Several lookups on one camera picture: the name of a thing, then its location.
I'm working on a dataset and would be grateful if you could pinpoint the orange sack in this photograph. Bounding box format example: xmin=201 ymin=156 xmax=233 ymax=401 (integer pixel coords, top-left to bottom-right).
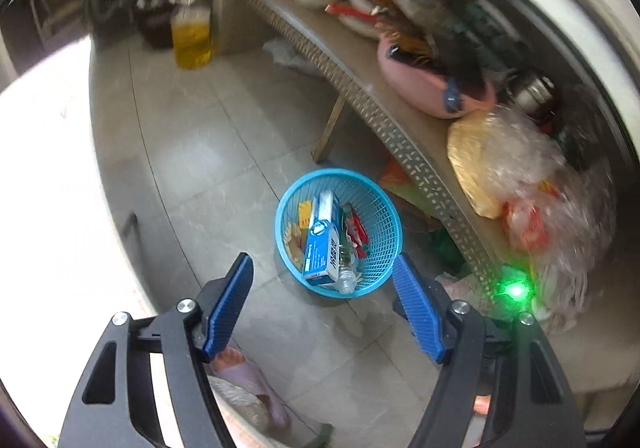
xmin=377 ymin=158 xmax=431 ymax=219

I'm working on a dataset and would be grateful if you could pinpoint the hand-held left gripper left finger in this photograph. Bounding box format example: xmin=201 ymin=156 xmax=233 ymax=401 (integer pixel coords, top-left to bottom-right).
xmin=59 ymin=252 xmax=255 ymax=448

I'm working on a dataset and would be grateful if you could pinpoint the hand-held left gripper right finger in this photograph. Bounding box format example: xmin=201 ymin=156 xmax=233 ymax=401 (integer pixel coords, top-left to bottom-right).
xmin=391 ymin=254 xmax=587 ymax=448

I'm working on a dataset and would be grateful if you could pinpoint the blue plastic basket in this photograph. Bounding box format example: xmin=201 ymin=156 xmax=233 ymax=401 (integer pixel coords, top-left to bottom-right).
xmin=275 ymin=168 xmax=403 ymax=299

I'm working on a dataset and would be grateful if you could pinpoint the cooking oil bottle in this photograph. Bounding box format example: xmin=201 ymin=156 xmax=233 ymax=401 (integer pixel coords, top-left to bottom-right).
xmin=170 ymin=0 xmax=213 ymax=70

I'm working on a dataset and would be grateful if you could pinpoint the pink slipper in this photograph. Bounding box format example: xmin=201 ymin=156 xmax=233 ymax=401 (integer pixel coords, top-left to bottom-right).
xmin=207 ymin=348 xmax=293 ymax=434

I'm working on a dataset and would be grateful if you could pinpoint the clear plastic bags bundle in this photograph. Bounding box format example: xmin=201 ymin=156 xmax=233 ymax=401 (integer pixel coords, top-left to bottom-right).
xmin=446 ymin=110 xmax=566 ymax=221

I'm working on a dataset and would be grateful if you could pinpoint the orange white medicine box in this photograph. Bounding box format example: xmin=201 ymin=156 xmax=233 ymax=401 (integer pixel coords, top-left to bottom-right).
xmin=285 ymin=200 xmax=313 ymax=264

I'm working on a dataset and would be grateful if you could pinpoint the perforated metal shelf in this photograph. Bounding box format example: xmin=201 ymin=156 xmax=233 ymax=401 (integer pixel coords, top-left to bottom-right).
xmin=235 ymin=0 xmax=506 ymax=289

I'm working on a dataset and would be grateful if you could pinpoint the clear plastic bottle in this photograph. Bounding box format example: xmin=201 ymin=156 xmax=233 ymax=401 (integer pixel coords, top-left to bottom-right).
xmin=334 ymin=263 xmax=363 ymax=294

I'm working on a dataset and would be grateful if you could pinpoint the red silver foil bag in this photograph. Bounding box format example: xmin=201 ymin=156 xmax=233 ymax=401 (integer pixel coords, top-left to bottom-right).
xmin=342 ymin=203 xmax=371 ymax=259

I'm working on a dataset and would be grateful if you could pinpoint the wooden stick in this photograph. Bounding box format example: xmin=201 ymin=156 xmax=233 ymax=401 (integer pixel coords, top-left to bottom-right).
xmin=310 ymin=93 xmax=348 ymax=164

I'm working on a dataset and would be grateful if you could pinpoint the dark kitchen utensils pile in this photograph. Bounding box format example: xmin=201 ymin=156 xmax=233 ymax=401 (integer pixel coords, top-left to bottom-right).
xmin=345 ymin=0 xmax=491 ymax=94

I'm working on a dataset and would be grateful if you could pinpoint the green bag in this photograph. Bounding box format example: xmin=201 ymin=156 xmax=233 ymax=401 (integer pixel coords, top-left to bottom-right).
xmin=430 ymin=228 xmax=468 ymax=274

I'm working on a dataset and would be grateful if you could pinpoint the steel jar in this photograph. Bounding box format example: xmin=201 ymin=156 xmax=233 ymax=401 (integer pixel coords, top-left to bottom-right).
xmin=505 ymin=68 xmax=561 ymax=121

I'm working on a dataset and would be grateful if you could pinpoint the blue white box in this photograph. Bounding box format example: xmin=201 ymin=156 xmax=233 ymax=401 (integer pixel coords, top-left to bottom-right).
xmin=301 ymin=190 xmax=343 ymax=286

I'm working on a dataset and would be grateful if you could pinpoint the black bucket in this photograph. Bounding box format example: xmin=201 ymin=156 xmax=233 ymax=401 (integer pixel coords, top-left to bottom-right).
xmin=135 ymin=0 xmax=176 ymax=49

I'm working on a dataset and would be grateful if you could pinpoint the pale pink plastic bag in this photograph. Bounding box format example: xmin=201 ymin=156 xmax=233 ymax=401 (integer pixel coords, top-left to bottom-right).
xmin=530 ymin=248 xmax=601 ymax=334

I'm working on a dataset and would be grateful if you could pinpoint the red filled plastic bag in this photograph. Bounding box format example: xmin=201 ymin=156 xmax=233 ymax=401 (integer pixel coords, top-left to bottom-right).
xmin=502 ymin=178 xmax=616 ymax=269

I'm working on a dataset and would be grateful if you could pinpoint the crumpled white plastic bag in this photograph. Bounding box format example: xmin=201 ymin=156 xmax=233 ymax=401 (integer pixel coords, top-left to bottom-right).
xmin=262 ymin=38 xmax=311 ymax=71

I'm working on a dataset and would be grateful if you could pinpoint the pink pot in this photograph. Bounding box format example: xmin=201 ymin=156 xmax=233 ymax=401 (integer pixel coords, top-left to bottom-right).
xmin=376 ymin=35 xmax=498 ymax=120

